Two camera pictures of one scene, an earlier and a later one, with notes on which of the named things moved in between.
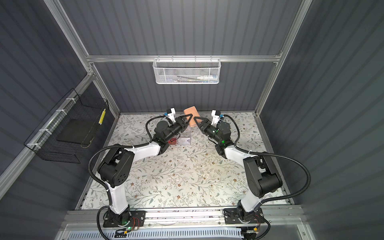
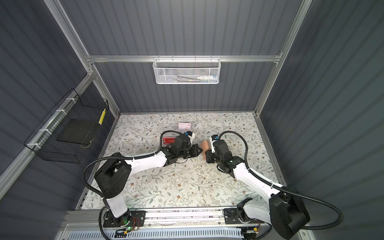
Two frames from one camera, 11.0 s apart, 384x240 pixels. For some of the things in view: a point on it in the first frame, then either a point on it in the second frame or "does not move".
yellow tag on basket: x=102 y=117 does not move
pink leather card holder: x=194 y=113 to x=204 y=145
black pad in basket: x=76 y=131 does not move
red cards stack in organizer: x=172 y=141 does not move
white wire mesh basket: x=187 y=70 does not move
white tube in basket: x=204 y=77 does not move
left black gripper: x=180 y=123 to x=196 y=153
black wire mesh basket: x=69 y=129 does not move
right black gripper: x=206 y=125 to x=209 y=153
